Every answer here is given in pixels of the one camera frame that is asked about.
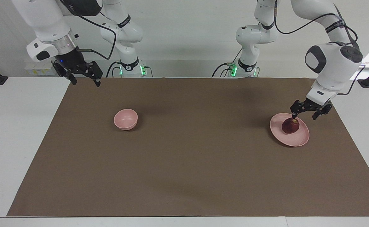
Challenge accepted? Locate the dark red apple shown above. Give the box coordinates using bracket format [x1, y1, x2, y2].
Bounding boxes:
[281, 117, 300, 135]

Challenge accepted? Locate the pink plate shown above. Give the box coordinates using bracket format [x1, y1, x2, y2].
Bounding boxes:
[269, 113, 310, 147]

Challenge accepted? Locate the small pink bowl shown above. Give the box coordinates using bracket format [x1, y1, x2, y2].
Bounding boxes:
[113, 108, 138, 131]

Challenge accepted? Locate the brown table mat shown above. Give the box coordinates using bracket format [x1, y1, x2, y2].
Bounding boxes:
[6, 77, 369, 217]

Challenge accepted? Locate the black base cable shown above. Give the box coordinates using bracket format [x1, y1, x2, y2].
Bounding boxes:
[106, 61, 122, 78]
[211, 49, 243, 78]

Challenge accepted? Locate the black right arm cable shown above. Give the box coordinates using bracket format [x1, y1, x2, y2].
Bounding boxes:
[58, 0, 118, 61]

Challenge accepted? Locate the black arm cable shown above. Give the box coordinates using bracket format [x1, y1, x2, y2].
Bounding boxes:
[58, 0, 118, 61]
[274, 0, 366, 96]

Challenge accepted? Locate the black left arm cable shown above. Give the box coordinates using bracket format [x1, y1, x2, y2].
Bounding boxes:
[274, 0, 366, 96]

